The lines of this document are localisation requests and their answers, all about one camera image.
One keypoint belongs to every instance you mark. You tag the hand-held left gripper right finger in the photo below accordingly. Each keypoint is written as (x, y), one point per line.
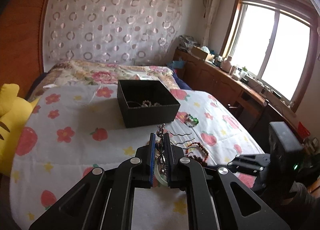
(168, 163)

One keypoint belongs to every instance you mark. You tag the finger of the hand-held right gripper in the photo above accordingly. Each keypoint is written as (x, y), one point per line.
(247, 161)

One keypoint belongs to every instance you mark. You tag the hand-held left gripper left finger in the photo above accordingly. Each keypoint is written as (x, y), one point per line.
(151, 162)

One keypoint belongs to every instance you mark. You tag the black jewelry box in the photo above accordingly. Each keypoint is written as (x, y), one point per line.
(150, 112)

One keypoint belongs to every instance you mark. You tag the person's right forearm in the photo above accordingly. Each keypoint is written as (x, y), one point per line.
(303, 193)

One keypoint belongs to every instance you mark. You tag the pale green jade bangle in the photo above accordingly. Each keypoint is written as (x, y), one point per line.
(160, 178)

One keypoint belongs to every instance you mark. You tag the wavy silver hairpin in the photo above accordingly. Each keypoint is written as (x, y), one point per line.
(183, 142)
(180, 135)

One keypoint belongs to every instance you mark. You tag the white strawberry flower bedsheet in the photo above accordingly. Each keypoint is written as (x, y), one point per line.
(82, 149)

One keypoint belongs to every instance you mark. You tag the long wooden cabinet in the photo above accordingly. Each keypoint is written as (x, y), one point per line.
(220, 82)

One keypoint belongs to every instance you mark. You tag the blue cloth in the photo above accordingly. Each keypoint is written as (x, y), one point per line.
(183, 81)

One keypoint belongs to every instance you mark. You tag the white paper sheet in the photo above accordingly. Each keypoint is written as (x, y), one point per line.
(147, 77)

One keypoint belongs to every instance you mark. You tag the pink ceramic jar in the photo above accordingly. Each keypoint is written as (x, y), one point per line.
(226, 64)

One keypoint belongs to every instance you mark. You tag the floral quilt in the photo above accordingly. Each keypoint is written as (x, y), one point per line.
(105, 74)

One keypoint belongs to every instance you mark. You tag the wooden framed window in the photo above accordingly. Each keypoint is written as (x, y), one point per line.
(272, 44)

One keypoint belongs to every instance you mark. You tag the cardboard box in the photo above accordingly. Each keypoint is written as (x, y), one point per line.
(200, 53)

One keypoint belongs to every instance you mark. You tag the yellow plush toy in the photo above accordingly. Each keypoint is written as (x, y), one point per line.
(12, 129)

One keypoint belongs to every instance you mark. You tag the circle-patterned lace curtain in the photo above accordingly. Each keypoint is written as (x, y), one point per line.
(110, 22)

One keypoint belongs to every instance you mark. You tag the white window curtain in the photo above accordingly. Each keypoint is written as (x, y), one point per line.
(211, 14)

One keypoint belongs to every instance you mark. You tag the wooden wardrobe panel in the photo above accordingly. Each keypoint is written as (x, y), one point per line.
(22, 32)

